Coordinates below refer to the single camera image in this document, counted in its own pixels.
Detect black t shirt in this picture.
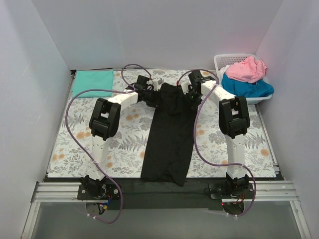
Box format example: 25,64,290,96
141,83,197,186

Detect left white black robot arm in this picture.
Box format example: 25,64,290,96
81,75,163,199

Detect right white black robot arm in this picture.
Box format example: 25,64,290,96
179,70,250,198

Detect white garment in basket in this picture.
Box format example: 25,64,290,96
219,65,230,79

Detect white plastic basket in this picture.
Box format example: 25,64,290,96
214,53,273,105

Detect blue t shirt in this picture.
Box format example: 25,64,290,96
221,73,274,98

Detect folded teal t shirt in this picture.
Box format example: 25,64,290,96
72,70,114,97

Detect floral table cloth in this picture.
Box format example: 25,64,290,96
47,69,277,178

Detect pink t shirt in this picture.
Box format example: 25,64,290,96
225,56,267,84

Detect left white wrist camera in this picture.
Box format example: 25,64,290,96
153,78,164,91

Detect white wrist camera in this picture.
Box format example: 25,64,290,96
177,80,191,95
153,78,164,91

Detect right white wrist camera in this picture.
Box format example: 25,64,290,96
177,80,191,95

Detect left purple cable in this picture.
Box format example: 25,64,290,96
65,64,153,224

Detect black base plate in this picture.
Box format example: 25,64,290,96
77,178,254,213

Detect aluminium frame rail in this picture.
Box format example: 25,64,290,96
21,179,311,239

